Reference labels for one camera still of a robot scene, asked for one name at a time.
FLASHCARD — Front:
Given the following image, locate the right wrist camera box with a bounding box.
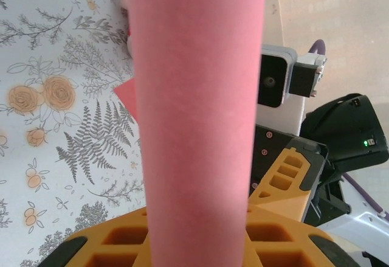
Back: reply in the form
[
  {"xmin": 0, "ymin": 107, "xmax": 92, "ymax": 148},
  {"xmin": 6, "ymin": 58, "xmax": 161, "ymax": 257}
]
[{"xmin": 257, "ymin": 44, "xmax": 298, "ymax": 108}]

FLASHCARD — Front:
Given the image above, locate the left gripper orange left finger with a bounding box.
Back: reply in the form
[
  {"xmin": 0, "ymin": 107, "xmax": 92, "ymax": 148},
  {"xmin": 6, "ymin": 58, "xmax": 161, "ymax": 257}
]
[{"xmin": 38, "ymin": 207, "xmax": 150, "ymax": 267}]

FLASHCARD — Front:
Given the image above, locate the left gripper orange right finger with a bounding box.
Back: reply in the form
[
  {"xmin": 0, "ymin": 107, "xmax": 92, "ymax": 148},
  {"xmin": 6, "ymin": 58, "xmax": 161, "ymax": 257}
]
[{"xmin": 243, "ymin": 212, "xmax": 361, "ymax": 267}]

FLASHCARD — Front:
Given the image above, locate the floral print table mat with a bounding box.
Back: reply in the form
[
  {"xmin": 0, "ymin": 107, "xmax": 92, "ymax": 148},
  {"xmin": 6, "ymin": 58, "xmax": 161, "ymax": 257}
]
[{"xmin": 0, "ymin": 0, "xmax": 146, "ymax": 267}]

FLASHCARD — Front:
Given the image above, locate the pink cloth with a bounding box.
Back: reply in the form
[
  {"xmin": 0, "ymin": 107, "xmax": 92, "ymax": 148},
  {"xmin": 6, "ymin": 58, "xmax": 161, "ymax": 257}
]
[{"xmin": 114, "ymin": 0, "xmax": 268, "ymax": 267}]

